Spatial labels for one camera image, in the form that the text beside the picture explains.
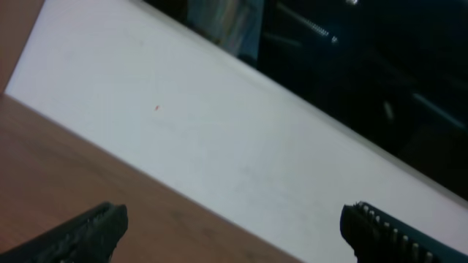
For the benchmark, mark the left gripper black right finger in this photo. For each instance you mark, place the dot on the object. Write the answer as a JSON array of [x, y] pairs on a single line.
[[377, 237]]

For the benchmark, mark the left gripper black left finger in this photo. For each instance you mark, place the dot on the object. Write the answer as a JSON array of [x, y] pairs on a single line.
[[90, 237]]

